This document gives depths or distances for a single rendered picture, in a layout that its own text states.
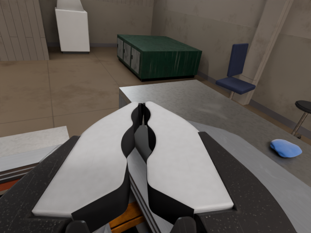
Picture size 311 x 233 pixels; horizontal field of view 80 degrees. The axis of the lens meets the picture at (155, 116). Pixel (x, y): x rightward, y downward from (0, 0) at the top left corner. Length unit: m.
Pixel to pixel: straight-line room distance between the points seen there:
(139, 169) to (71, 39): 5.16
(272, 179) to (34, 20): 5.05
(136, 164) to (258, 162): 0.50
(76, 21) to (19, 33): 1.35
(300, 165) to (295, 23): 3.02
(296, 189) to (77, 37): 5.58
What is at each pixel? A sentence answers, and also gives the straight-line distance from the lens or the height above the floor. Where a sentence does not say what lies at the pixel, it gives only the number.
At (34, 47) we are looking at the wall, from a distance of 5.30.
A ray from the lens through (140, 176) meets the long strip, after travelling 0.85.
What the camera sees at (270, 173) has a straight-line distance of 0.75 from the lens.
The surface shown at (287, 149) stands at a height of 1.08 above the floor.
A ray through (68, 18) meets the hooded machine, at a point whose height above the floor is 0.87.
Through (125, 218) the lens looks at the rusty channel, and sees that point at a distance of 0.96.
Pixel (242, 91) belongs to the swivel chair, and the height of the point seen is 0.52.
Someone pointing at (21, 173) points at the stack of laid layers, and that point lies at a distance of 1.00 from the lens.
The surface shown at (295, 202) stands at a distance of 0.71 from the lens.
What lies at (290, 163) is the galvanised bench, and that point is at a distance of 0.89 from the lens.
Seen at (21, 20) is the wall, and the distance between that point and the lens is 5.21.
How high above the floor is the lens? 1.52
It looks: 32 degrees down
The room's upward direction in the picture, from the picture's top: 8 degrees clockwise
